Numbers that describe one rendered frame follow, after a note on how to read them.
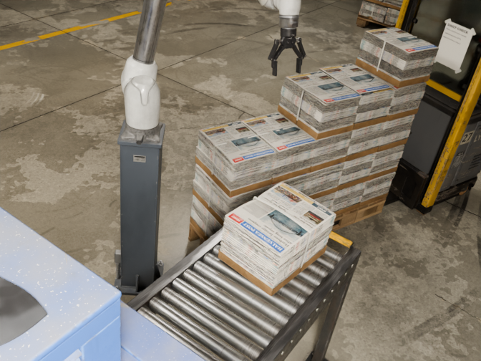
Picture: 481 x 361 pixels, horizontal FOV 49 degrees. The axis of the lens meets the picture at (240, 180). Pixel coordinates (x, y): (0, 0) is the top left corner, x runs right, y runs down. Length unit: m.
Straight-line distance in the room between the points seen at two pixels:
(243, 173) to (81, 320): 2.14
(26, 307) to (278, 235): 1.37
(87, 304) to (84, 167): 3.38
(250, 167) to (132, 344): 1.95
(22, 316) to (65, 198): 3.09
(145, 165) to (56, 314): 1.88
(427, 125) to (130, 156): 2.38
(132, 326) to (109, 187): 2.95
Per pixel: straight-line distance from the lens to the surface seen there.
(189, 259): 2.19
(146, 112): 2.45
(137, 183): 2.65
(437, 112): 4.09
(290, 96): 3.17
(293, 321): 2.03
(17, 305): 0.77
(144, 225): 2.81
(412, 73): 3.43
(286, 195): 2.21
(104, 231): 3.52
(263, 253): 1.99
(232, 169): 2.75
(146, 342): 0.97
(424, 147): 4.21
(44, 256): 0.83
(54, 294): 0.78
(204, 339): 1.93
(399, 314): 3.37
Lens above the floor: 2.32
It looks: 35 degrees down
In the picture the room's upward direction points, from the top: 9 degrees clockwise
